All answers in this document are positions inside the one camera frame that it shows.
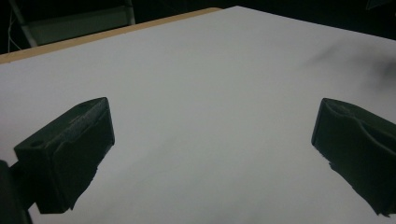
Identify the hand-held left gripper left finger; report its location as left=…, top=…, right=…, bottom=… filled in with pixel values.
left=13, top=96, right=116, bottom=215

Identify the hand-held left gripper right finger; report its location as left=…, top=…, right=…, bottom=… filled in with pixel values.
left=310, top=97, right=396, bottom=217

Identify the grey metal stand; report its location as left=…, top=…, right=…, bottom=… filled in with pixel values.
left=8, top=0, right=136, bottom=49

